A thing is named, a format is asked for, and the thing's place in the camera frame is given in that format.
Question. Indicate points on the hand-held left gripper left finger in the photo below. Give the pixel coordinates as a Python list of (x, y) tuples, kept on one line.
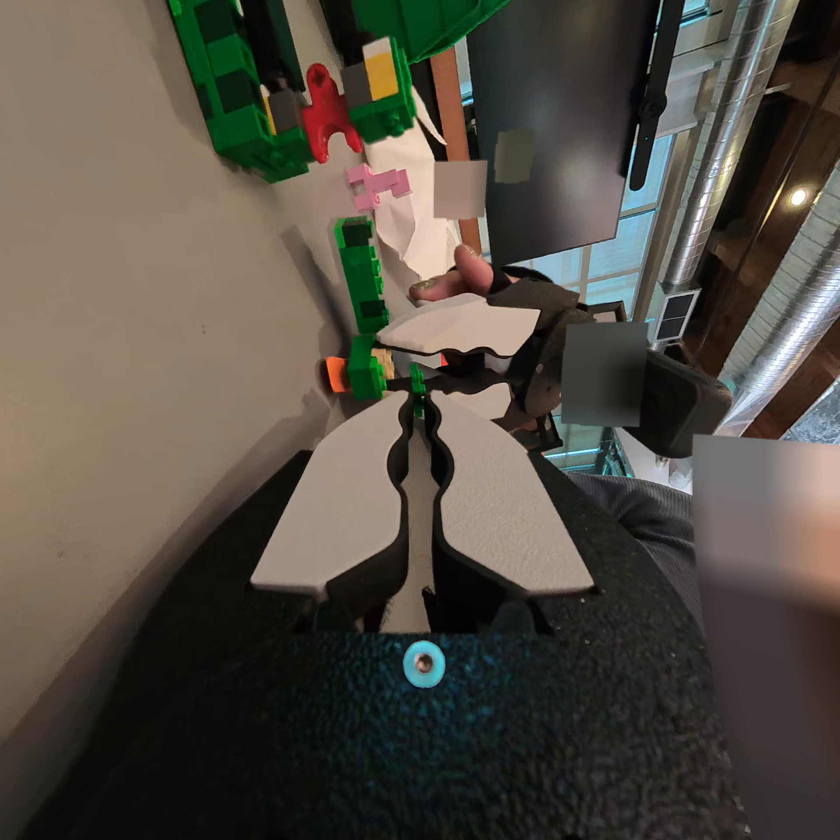
[(341, 518)]

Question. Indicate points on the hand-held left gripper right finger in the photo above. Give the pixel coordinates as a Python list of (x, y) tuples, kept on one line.
[(505, 525)]

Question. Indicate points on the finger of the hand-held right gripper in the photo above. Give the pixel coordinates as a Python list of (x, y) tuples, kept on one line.
[(489, 400), (459, 325)]

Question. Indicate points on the small green plate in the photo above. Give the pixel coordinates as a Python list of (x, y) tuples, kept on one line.
[(417, 387)]

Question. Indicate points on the long green brick assembly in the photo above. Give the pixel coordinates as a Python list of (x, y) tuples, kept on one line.
[(358, 275)]

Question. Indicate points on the person's right forearm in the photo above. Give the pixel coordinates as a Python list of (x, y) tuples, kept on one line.
[(643, 525)]

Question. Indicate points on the grey desk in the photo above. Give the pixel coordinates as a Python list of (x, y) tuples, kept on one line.
[(131, 328)]

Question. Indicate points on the person's right hand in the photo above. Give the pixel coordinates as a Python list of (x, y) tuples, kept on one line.
[(469, 275)]

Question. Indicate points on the crumpled white paper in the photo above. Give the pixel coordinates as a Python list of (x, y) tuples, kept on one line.
[(407, 229)]

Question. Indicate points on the pink brick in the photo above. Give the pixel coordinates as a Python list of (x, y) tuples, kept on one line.
[(367, 180)]

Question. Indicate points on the large black screen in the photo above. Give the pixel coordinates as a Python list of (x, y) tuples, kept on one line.
[(571, 98)]

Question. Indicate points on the black video bar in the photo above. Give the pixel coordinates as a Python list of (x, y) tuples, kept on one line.
[(653, 98)]

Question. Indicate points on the green plastic bin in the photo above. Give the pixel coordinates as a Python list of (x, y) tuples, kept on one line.
[(433, 26)]

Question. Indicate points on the small brick build red piece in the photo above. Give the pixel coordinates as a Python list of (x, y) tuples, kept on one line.
[(236, 98)]

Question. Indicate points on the round ceiling light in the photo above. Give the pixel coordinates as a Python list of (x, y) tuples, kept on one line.
[(798, 197)]

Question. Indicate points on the silver ventilation duct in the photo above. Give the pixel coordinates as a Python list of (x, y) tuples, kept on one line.
[(787, 328), (722, 131)]

